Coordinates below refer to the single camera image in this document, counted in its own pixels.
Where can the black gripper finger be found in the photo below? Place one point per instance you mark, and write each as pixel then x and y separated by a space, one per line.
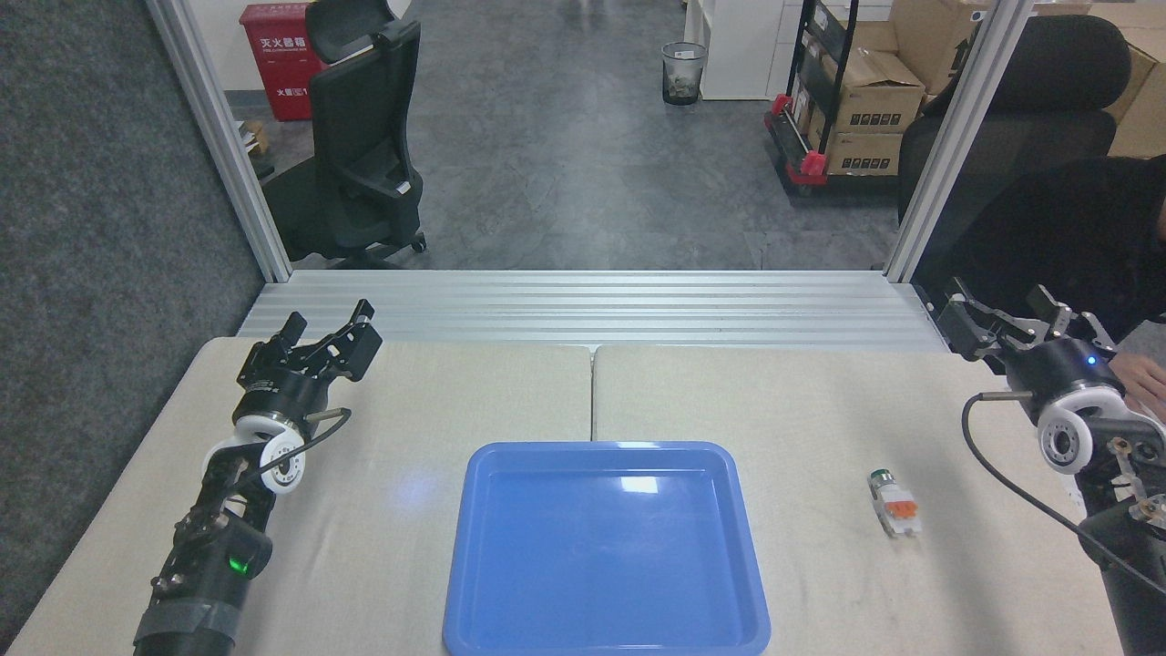
pixel 975 333
pixel 290 330
pixel 1070 326
pixel 351 351

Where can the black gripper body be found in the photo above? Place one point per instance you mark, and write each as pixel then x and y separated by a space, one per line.
pixel 281 390
pixel 1066 369

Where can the white switch part green button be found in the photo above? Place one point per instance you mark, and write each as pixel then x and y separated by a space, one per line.
pixel 894 506

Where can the blue plastic tray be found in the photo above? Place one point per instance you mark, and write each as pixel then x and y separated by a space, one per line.
pixel 601 565

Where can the person's hand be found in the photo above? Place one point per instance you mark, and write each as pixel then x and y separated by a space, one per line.
pixel 1143 378

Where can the person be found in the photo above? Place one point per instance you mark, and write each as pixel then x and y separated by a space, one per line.
pixel 1066 237

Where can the small flat cardboard box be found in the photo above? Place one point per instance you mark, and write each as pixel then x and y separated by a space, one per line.
pixel 861 153

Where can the black office chair with headrest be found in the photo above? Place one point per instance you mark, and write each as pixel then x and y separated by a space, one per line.
pixel 360 128

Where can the stacked cardboard boxes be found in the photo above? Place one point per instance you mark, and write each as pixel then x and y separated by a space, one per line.
pixel 1143 100

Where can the black cart with red corners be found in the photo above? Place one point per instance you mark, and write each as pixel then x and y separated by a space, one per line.
pixel 802 169

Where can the open cardboard box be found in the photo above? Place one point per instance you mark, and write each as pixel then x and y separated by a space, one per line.
pixel 874 91

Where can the red fire extinguisher box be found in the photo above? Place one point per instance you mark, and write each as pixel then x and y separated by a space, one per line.
pixel 278 64

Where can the large cardboard box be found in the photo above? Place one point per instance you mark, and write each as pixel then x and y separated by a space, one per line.
pixel 934 36

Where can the white cabinet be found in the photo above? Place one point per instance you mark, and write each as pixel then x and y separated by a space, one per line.
pixel 738 46

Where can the black mesh trash bin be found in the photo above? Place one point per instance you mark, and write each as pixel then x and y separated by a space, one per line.
pixel 683 73

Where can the silver aluminium post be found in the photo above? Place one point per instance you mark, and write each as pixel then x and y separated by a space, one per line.
pixel 223 137
pixel 956 137

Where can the silver aluminium rail platform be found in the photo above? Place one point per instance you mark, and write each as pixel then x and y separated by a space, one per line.
pixel 592 310

